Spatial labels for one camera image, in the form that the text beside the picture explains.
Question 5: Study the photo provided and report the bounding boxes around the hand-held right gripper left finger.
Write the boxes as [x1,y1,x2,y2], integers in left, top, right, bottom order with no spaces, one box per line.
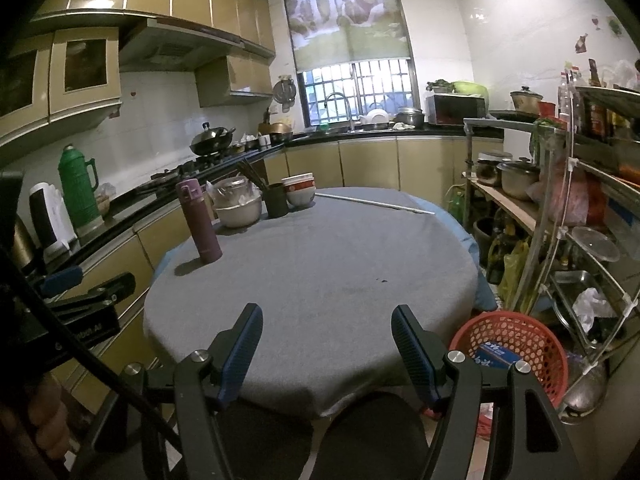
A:
[75,302,264,480]

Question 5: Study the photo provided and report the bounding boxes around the black cable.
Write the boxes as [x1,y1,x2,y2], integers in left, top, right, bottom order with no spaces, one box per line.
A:
[0,247,188,480]

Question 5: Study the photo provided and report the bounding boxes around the black wok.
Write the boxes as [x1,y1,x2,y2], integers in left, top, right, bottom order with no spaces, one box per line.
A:
[189,122,237,157]

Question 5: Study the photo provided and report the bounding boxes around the rectangular metal tray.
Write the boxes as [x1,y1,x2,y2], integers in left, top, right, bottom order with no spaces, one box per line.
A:
[550,270,608,331]

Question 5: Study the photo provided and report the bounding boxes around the green thermos jug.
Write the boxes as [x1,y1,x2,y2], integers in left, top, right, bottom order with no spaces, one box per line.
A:
[57,144,103,238]

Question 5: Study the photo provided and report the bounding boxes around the white crumpled plastic bag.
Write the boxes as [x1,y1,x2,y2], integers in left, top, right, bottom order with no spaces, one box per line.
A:
[572,287,616,333]

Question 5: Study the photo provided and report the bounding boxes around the tan base cabinets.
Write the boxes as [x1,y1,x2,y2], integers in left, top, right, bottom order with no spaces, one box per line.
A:
[50,137,503,411]

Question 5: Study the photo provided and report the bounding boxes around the metal cooking pot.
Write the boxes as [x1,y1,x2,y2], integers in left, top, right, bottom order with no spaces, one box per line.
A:
[395,106,426,128]

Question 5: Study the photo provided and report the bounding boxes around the blue printed cardboard box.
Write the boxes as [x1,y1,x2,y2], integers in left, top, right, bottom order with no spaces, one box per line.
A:
[472,342,521,368]

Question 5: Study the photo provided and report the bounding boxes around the round hanging strainer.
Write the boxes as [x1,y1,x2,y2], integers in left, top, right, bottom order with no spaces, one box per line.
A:
[273,75,297,111]

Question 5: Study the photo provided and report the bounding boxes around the brown lidded clay pot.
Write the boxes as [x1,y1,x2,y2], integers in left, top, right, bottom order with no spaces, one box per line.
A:
[510,86,544,114]

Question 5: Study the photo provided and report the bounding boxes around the thin white rod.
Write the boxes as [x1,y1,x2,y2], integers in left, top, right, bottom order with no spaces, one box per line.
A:
[315,192,437,217]

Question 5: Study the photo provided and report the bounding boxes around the window with metal grille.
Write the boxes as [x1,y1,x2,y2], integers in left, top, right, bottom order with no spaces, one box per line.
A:
[297,57,418,128]

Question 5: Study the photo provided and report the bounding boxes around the metal sink faucet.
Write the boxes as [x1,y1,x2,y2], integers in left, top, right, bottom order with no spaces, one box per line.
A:
[325,92,356,132]

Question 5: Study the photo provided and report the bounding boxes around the purple thermos bottle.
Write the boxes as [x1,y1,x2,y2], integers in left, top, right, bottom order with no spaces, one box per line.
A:
[175,178,223,263]

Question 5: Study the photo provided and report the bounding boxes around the metal range hood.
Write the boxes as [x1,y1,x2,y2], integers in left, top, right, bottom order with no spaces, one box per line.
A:
[119,17,246,72]

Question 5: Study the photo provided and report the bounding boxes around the black kitchen countertop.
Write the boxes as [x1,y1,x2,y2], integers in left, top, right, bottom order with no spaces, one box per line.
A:
[30,127,503,281]

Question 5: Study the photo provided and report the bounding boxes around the black gas stove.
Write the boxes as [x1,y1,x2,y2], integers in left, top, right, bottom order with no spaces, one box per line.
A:
[137,155,241,191]

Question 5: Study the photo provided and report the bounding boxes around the dark microwave oven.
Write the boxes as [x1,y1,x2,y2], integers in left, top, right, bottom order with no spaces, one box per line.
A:
[425,94,488,126]

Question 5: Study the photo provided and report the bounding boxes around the pink plastic bag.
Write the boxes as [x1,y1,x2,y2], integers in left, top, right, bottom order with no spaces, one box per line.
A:
[547,165,608,228]

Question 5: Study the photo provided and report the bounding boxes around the printed window blind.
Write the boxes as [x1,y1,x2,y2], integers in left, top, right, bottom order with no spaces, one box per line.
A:
[281,0,413,75]

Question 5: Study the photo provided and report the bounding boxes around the yellow plastic bag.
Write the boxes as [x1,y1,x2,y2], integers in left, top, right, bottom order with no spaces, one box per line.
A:
[497,240,531,311]

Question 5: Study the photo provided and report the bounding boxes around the person's left hand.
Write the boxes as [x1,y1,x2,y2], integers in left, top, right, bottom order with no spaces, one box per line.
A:
[27,375,69,461]

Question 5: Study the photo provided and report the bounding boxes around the green plastic bottle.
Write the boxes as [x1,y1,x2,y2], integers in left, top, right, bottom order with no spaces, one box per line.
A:
[446,185,466,226]

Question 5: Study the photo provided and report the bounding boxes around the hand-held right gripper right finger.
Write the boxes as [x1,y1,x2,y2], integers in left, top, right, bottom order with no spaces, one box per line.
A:
[391,304,576,480]

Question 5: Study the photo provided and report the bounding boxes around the green plastic bowl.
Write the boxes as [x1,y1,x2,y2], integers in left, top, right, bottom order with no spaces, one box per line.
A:
[451,81,490,98]

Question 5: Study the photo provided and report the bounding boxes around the red plastic mesh basket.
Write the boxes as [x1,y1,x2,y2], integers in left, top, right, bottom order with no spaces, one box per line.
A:
[448,310,569,411]

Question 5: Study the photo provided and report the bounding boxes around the light blue tablecloth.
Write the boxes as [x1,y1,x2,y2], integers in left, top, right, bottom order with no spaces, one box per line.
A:
[152,197,498,311]

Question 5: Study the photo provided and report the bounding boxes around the plain white bowl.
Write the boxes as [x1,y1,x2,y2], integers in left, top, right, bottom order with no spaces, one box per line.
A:
[286,187,317,209]

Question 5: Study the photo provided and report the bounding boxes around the large lidded metal pot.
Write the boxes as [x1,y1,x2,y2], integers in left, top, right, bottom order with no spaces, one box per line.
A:
[497,157,541,201]

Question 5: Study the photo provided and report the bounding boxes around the curved metal wire rack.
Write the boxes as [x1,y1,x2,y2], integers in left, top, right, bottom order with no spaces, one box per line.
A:
[510,60,640,426]

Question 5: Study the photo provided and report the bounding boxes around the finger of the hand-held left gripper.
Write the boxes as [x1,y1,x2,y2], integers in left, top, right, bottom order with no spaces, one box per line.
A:
[30,266,84,298]
[50,273,137,312]

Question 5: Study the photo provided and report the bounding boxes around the round glass lid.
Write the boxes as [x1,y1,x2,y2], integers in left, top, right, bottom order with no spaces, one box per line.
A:
[570,226,621,263]

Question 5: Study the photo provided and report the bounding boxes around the white electric kettle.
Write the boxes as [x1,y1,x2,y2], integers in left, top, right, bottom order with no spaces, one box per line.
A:
[28,182,78,256]

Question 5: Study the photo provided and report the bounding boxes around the metal bowl with plastic wrap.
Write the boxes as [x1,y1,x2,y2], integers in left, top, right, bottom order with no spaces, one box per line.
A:
[212,177,263,229]

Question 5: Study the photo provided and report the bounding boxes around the assorted condiment bottles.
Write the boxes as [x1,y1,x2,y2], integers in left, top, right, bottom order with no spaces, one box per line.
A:
[557,57,640,141]

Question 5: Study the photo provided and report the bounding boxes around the white bowl red band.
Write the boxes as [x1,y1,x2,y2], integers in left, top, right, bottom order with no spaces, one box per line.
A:
[281,172,316,193]

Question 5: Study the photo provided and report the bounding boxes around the small dark lidded pot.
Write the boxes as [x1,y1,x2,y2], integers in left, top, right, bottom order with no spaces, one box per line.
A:
[475,151,513,186]

